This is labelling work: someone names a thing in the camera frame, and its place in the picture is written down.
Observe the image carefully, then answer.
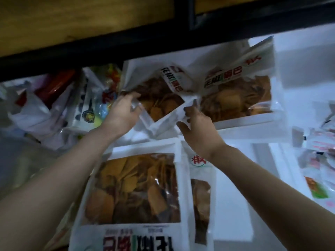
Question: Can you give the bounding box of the pile of white printed packets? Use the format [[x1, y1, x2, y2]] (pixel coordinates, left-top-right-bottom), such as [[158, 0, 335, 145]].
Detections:
[[293, 102, 335, 208]]

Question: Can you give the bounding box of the person's left forearm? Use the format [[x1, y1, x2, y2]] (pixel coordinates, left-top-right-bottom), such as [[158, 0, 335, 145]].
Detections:
[[0, 125, 118, 251]]

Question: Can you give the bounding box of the white plastic bag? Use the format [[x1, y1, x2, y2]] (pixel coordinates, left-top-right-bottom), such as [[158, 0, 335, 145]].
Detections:
[[0, 70, 79, 151]]

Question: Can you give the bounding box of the white bag of orange crisps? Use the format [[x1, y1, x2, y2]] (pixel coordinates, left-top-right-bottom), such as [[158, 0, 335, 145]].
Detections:
[[196, 36, 286, 130], [180, 149, 217, 251], [120, 64, 198, 137], [69, 144, 191, 251]]

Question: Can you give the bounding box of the person's left hand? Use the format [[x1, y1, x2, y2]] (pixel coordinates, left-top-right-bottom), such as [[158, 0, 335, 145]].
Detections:
[[99, 91, 143, 140]]

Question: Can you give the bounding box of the person's right hand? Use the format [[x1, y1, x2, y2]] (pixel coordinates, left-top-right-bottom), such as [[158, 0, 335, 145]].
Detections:
[[176, 104, 227, 163]]

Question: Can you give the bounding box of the black metal guard rail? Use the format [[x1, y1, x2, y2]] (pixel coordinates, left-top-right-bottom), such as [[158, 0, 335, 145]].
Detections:
[[0, 0, 335, 83]]

